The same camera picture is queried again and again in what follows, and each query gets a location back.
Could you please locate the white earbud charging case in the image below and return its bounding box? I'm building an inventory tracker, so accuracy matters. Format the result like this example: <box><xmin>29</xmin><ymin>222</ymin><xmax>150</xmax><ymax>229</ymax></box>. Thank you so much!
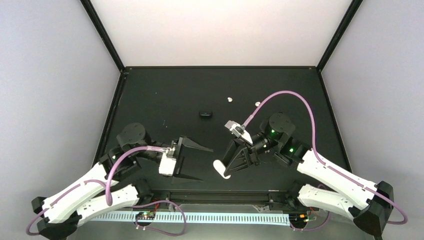
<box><xmin>212</xmin><ymin>159</ymin><xmax>231</xmax><ymax>180</ymax></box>

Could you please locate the black earbud charging case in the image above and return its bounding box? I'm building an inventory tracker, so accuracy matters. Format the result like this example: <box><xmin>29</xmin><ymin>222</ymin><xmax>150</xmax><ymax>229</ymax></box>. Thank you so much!
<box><xmin>198</xmin><ymin>111</ymin><xmax>213</xmax><ymax>119</ymax></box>

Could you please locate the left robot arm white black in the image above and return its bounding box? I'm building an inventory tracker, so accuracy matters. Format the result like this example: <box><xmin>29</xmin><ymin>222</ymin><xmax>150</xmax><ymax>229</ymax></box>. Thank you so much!
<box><xmin>31</xmin><ymin>123</ymin><xmax>207</xmax><ymax>240</ymax></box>

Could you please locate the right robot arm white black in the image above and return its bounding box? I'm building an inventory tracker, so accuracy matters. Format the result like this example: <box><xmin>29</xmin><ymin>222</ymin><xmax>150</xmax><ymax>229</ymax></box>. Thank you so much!
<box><xmin>213</xmin><ymin>112</ymin><xmax>394</xmax><ymax>237</ymax></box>

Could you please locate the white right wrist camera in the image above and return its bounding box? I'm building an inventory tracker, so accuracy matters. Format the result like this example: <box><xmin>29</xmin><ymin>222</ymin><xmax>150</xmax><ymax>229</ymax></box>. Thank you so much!
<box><xmin>224</xmin><ymin>120</ymin><xmax>253</xmax><ymax>145</ymax></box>

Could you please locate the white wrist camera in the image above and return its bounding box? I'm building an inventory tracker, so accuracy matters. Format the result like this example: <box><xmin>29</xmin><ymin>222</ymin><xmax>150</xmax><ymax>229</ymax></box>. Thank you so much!
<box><xmin>158</xmin><ymin>149</ymin><xmax>177</xmax><ymax>176</ymax></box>
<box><xmin>224</xmin><ymin>120</ymin><xmax>253</xmax><ymax>145</ymax></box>

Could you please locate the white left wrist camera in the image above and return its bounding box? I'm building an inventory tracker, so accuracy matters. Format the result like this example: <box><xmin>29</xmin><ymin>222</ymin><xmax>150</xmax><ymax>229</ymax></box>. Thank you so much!
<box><xmin>158</xmin><ymin>149</ymin><xmax>177</xmax><ymax>176</ymax></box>

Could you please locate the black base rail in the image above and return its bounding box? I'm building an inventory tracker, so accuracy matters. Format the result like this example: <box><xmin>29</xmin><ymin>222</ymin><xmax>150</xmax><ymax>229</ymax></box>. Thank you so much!
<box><xmin>139</xmin><ymin>189</ymin><xmax>299</xmax><ymax>205</ymax></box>

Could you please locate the white slotted cable duct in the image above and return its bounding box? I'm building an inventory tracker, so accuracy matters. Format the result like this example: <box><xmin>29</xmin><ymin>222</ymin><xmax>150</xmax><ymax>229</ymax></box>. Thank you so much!
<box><xmin>92</xmin><ymin>211</ymin><xmax>290</xmax><ymax>226</ymax></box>

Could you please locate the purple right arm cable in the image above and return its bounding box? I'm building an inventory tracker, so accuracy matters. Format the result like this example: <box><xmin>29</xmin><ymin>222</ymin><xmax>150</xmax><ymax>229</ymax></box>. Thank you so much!
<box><xmin>242</xmin><ymin>90</ymin><xmax>409</xmax><ymax>226</ymax></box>

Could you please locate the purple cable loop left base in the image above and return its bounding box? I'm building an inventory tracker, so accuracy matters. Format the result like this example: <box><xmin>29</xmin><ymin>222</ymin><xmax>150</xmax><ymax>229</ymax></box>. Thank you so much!
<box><xmin>134</xmin><ymin>199</ymin><xmax>188</xmax><ymax>238</ymax></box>

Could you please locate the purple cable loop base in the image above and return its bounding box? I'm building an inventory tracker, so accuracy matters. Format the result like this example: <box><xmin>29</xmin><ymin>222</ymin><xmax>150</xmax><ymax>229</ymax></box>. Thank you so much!
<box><xmin>134</xmin><ymin>199</ymin><xmax>188</xmax><ymax>238</ymax></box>
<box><xmin>288</xmin><ymin>208</ymin><xmax>332</xmax><ymax>232</ymax></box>

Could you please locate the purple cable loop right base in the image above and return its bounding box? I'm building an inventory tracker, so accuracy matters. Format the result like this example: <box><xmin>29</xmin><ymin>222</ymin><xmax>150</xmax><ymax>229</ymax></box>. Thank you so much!
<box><xmin>288</xmin><ymin>208</ymin><xmax>332</xmax><ymax>232</ymax></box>

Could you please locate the black frame post left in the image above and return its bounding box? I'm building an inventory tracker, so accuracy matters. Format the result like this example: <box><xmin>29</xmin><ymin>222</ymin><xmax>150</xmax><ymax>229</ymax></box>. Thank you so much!
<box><xmin>80</xmin><ymin>0</ymin><xmax>126</xmax><ymax>72</ymax></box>

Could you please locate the black frame post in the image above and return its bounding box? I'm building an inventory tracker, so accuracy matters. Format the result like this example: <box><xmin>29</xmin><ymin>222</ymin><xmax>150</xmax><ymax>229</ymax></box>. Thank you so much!
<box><xmin>80</xmin><ymin>0</ymin><xmax>126</xmax><ymax>72</ymax></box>
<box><xmin>316</xmin><ymin>0</ymin><xmax>363</xmax><ymax>73</ymax></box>

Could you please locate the black frame post right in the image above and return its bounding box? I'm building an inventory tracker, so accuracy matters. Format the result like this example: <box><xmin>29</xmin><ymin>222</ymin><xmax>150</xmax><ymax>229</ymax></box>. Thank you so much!
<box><xmin>316</xmin><ymin>0</ymin><xmax>363</xmax><ymax>73</ymax></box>

